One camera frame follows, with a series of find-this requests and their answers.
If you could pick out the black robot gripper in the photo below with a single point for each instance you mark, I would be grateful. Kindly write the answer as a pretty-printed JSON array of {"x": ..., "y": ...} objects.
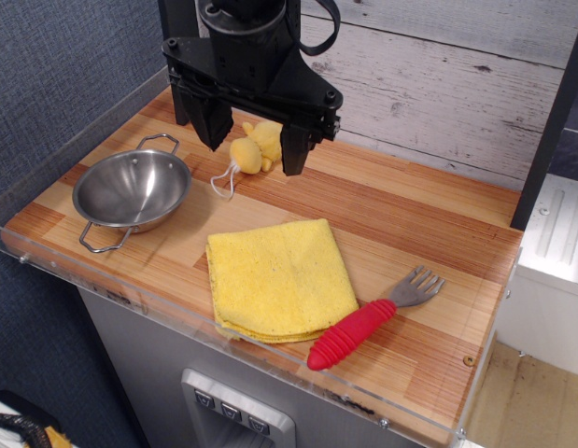
[{"x": 223, "y": 55}]

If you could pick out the yellow towel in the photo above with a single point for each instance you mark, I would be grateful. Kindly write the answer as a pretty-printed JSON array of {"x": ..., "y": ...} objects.
[{"x": 281, "y": 284}]

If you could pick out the yellow plush toy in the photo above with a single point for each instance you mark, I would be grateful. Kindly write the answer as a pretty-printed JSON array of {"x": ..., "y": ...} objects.
[{"x": 256, "y": 152}]

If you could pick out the clear acrylic edge guard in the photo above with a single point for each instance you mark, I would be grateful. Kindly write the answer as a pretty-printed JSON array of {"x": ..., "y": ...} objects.
[{"x": 387, "y": 216}]

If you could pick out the grey toy fridge cabinet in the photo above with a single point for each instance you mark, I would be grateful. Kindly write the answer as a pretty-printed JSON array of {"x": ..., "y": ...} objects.
[{"x": 149, "y": 359}]

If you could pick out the silver dispenser button panel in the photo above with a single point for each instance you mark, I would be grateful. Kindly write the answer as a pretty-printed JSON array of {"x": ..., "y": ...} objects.
[{"x": 225, "y": 417}]

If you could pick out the white box at right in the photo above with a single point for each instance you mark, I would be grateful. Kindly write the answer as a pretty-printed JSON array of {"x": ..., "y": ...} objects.
[{"x": 539, "y": 312}]

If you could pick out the black and yellow object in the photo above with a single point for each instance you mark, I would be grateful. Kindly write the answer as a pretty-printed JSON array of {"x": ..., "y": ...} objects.
[{"x": 27, "y": 432}]

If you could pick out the stainless steel bowl with handles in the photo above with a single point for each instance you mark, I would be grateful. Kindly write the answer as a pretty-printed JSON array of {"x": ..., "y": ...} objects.
[{"x": 132, "y": 191}]

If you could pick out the fork with red handle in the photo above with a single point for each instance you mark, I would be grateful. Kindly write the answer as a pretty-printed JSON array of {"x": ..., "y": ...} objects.
[{"x": 343, "y": 338}]

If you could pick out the black right vertical post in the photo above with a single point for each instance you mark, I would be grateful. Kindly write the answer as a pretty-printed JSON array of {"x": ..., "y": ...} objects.
[{"x": 561, "y": 108}]

